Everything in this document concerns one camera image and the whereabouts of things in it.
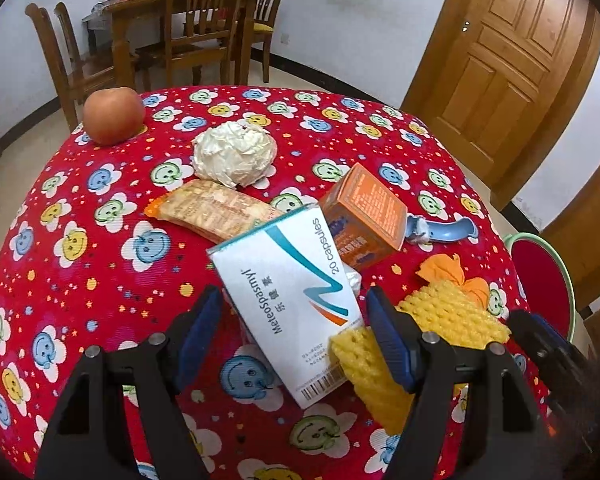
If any wooden chair front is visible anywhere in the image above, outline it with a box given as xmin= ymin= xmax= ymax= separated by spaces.
xmin=136 ymin=0 xmax=242 ymax=86

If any orange paper scrap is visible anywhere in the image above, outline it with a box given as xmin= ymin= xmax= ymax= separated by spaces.
xmin=416 ymin=254 xmax=489 ymax=310

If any red green-rimmed stool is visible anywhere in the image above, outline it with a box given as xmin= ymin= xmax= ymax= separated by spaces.
xmin=504 ymin=232 xmax=577 ymax=342

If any red apple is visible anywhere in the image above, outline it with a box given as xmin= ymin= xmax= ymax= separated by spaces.
xmin=83 ymin=87 xmax=145 ymax=146

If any wooden chair far left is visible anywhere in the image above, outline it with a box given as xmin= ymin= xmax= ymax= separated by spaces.
xmin=54 ymin=2 xmax=112 ymax=76

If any wooden door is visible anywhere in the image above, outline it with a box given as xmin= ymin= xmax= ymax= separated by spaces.
xmin=402 ymin=0 xmax=600 ymax=210
xmin=541 ymin=166 xmax=600 ymax=310

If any white medicine capsule box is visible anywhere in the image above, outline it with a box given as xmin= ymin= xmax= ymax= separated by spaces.
xmin=208 ymin=204 xmax=363 ymax=408

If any crumpled white tissue ball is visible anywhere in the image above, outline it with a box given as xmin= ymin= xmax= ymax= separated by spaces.
xmin=192 ymin=122 xmax=277 ymax=188

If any yellow foam fruit net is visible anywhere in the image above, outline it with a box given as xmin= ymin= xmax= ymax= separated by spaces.
xmin=329 ymin=281 xmax=510 ymax=436

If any orange snack wrapper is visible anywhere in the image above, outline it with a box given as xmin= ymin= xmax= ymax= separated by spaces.
xmin=144 ymin=179 xmax=282 ymax=244

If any wooden dining table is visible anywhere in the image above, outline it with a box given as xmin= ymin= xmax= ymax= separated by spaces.
xmin=83 ymin=0 xmax=257 ymax=88

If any wooden chair back right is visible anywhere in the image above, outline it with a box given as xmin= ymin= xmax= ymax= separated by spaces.
xmin=252 ymin=0 xmax=282 ymax=84

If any red smiley flower tablecloth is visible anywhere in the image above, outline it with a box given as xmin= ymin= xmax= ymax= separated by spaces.
xmin=0 ymin=87 xmax=527 ymax=479

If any wooden chair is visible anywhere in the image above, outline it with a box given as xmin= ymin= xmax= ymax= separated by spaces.
xmin=252 ymin=0 xmax=282 ymax=84
xmin=54 ymin=2 xmax=112 ymax=76
xmin=136 ymin=0 xmax=242 ymax=86
xmin=24 ymin=3 xmax=116 ymax=130

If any orange cardboard box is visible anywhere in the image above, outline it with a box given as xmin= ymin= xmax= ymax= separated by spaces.
xmin=318 ymin=162 xmax=407 ymax=271

